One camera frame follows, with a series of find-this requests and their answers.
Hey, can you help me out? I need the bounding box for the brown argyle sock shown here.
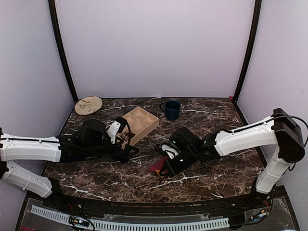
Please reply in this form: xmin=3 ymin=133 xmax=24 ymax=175
xmin=120 ymin=130 xmax=131 ymax=142

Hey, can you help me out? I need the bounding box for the purple striped sock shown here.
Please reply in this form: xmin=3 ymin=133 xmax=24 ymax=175
xmin=149 ymin=155 xmax=171 ymax=178

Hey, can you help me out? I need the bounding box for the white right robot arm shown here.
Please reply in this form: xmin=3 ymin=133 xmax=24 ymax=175
xmin=150 ymin=108 xmax=308 ymax=194

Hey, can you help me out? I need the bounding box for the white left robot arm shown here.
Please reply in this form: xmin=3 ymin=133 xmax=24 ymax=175
xmin=0 ymin=117 xmax=139 ymax=198

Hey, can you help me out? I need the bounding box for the dark blue mug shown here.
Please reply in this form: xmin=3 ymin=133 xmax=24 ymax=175
xmin=159 ymin=100 xmax=181 ymax=121

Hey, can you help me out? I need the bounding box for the wooden compartment tray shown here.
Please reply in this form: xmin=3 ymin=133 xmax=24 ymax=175
xmin=117 ymin=107 xmax=159 ymax=149

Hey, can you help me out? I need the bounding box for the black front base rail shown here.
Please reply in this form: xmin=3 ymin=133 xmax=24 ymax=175
xmin=26 ymin=186 xmax=287 ymax=218

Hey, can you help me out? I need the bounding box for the white slotted cable duct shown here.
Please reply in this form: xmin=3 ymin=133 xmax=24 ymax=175
xmin=30 ymin=205 xmax=230 ymax=231

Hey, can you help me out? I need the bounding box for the left black frame post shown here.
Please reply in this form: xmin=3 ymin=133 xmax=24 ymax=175
xmin=48 ymin=0 xmax=78 ymax=103

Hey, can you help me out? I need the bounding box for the black frame post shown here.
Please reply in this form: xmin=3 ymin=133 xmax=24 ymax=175
xmin=232 ymin=0 xmax=262 ymax=104
xmin=48 ymin=0 xmax=78 ymax=103

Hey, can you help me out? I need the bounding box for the right black frame post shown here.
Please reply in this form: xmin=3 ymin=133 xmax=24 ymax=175
xmin=232 ymin=0 xmax=262 ymax=104

